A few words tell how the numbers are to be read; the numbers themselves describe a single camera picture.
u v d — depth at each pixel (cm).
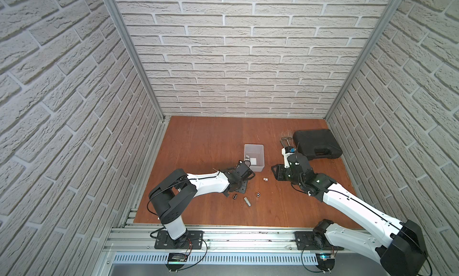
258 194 85
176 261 69
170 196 46
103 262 70
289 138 110
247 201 84
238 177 69
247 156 100
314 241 67
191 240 73
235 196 85
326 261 70
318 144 101
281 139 109
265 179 90
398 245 38
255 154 101
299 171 60
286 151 72
